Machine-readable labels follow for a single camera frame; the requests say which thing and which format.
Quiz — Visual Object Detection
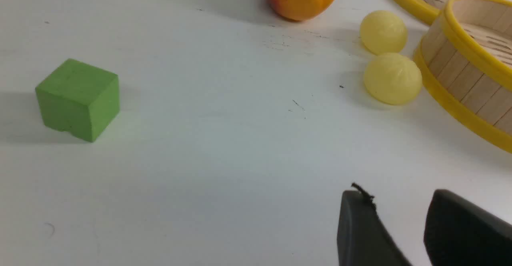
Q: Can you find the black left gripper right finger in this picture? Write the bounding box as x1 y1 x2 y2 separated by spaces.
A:
424 189 512 266

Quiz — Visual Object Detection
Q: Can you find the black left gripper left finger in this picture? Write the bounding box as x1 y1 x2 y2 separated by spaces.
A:
337 183 411 266

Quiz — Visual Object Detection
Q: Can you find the yellow bun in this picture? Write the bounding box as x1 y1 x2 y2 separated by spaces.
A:
360 10 408 55
363 53 423 105

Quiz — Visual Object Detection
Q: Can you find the bamboo steamer tray yellow rim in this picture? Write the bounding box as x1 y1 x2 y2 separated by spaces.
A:
413 0 512 152

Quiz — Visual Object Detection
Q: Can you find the green foam cube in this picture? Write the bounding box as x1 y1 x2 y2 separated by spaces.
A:
35 58 120 142

